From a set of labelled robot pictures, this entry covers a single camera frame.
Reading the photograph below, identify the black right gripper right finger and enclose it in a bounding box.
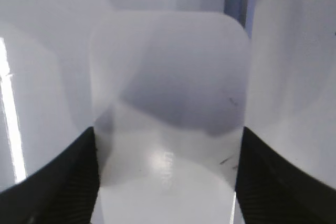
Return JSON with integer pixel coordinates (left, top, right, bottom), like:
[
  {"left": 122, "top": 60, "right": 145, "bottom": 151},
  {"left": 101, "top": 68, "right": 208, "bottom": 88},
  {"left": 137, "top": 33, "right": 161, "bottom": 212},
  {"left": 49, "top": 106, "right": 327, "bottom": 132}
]
[{"left": 235, "top": 127, "right": 335, "bottom": 223}]

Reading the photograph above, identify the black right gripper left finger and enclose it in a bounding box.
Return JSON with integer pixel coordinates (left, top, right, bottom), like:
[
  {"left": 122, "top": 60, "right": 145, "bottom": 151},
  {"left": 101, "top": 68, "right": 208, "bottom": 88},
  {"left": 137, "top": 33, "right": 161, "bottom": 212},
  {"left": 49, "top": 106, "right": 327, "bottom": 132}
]
[{"left": 1, "top": 127, "right": 100, "bottom": 223}]

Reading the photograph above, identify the white whiteboard eraser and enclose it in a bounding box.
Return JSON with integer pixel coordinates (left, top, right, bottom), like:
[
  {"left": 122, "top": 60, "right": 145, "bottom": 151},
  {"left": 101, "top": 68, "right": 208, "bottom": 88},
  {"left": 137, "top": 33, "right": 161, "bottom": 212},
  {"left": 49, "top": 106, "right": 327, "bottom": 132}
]
[{"left": 89, "top": 11, "right": 250, "bottom": 223}]

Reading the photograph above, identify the white whiteboard with grey frame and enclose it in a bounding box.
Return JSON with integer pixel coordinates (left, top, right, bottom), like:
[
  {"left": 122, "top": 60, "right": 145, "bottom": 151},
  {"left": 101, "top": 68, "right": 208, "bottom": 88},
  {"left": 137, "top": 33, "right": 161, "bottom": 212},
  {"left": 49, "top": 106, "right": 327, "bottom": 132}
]
[{"left": 0, "top": 0, "right": 253, "bottom": 224}]

